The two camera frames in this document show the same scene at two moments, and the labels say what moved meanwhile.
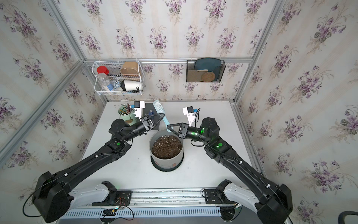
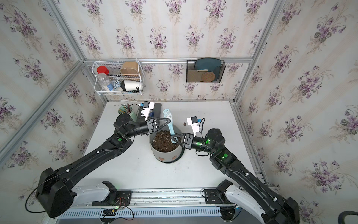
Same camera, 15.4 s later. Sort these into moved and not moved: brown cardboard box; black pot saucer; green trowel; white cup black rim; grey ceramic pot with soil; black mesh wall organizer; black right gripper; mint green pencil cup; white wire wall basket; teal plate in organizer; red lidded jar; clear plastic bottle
Moved: black right gripper; grey ceramic pot with soil; green trowel; black pot saucer
Not moved: white cup black rim; mint green pencil cup; white wire wall basket; red lidded jar; teal plate in organizer; black mesh wall organizer; clear plastic bottle; brown cardboard box
